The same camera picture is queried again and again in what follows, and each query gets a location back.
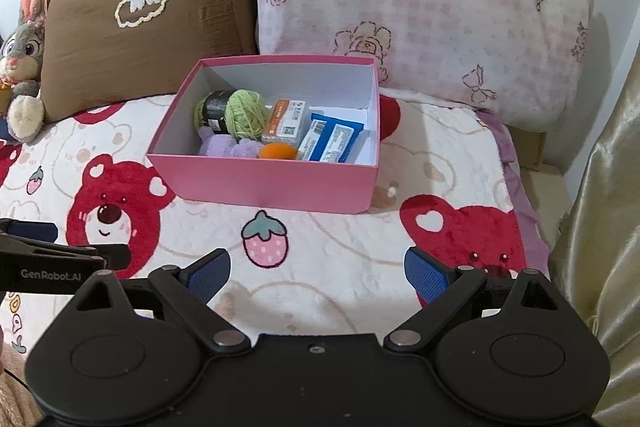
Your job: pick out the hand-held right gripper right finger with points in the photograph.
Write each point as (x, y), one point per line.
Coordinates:
(425, 277)

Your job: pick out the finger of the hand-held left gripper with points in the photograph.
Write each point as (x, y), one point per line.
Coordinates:
(112, 256)
(25, 229)

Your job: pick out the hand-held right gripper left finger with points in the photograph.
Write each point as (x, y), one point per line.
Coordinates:
(207, 277)

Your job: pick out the pink cardboard box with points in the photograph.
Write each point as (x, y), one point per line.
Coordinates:
(260, 187)

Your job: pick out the purple plush toy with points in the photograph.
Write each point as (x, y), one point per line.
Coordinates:
(225, 147)

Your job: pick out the blue wet wipes pack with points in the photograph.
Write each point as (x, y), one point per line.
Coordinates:
(330, 142)

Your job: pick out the green yarn ball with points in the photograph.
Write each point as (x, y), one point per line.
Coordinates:
(245, 114)

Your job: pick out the orange white plastic box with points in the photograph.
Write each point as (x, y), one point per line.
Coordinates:
(285, 124)

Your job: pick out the red bear printed blanket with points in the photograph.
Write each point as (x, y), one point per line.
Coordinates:
(340, 267)

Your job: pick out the small white ball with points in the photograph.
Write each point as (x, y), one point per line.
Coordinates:
(391, 192)

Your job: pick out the beige fuzzy cloth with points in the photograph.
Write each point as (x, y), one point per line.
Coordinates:
(10, 402)

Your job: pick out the golden curtain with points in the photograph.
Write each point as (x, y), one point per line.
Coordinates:
(600, 257)

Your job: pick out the grey rabbit plush toy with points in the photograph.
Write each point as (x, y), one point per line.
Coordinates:
(22, 47)

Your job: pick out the brown pillow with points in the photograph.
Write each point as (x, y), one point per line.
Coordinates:
(100, 57)

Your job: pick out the pink floral pillow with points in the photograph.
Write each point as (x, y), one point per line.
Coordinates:
(425, 7)

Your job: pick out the beige bed frame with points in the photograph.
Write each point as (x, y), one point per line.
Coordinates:
(535, 147)

